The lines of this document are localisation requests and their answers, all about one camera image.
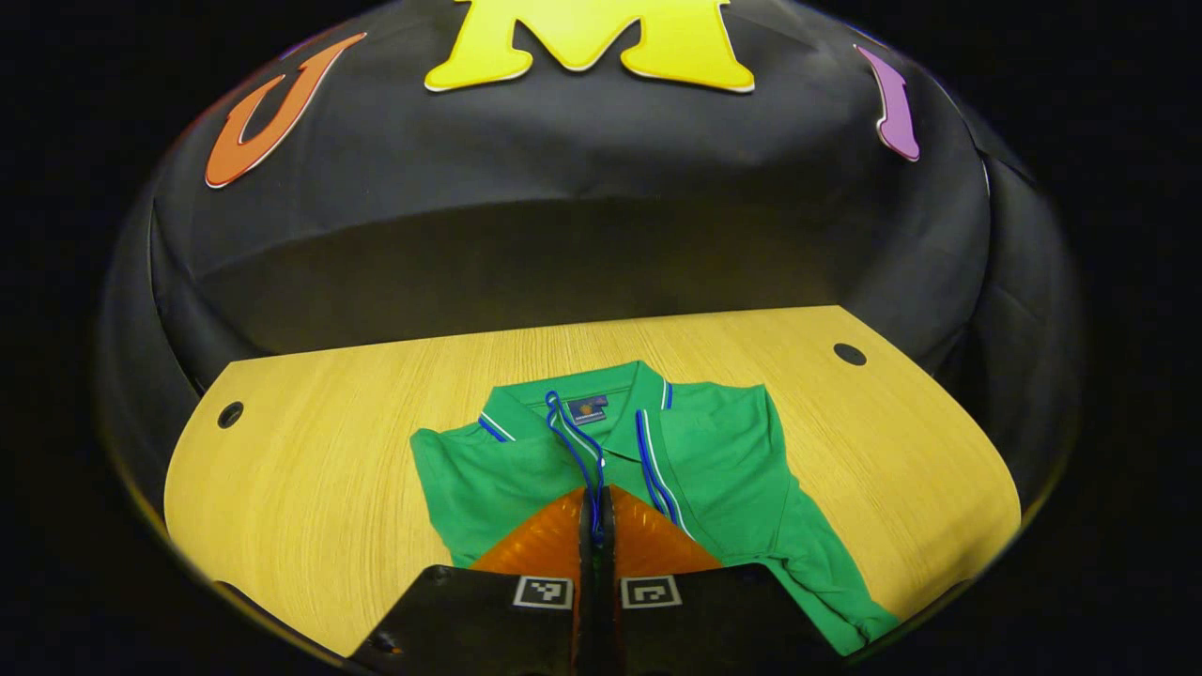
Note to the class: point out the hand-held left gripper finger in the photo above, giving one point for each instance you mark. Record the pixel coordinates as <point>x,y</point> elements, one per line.
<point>588,563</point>
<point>606,563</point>

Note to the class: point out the green polo T-shirt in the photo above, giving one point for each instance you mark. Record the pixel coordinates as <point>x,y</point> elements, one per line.
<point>723,451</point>

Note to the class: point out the black backdrop cloth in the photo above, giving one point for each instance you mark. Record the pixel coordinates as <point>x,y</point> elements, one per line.
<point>563,188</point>

